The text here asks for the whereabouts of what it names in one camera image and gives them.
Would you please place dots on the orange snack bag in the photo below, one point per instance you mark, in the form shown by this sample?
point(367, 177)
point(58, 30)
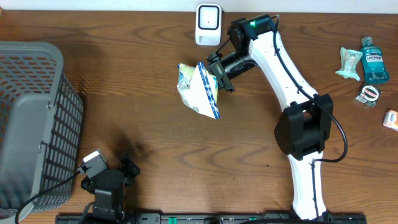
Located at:
point(198, 89)

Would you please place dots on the white barcode scanner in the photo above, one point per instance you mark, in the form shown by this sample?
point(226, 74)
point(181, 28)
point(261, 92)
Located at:
point(208, 24)

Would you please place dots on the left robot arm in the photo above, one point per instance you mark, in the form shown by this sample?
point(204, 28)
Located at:
point(107, 207)

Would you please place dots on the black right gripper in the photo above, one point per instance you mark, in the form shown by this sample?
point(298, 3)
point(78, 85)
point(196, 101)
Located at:
point(217, 68)

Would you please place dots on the green round-logo packet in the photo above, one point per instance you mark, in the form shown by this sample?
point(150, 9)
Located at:
point(368, 95)

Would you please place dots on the small orange tissue pack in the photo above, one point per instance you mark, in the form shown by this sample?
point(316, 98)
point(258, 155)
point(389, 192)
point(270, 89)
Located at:
point(390, 120)

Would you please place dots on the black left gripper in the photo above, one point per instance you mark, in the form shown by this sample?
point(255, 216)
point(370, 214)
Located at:
point(127, 173)

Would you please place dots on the grey plastic mesh basket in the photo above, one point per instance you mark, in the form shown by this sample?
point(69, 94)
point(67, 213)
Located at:
point(41, 122)

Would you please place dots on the green wet wipes pack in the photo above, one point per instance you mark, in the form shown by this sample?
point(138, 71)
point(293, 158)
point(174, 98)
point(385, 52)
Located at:
point(349, 60)

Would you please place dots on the blue Listerine mouthwash bottle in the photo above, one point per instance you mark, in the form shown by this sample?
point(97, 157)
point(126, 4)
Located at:
point(374, 68)

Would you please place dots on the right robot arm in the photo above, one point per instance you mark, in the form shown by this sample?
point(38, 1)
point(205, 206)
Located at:
point(304, 124)

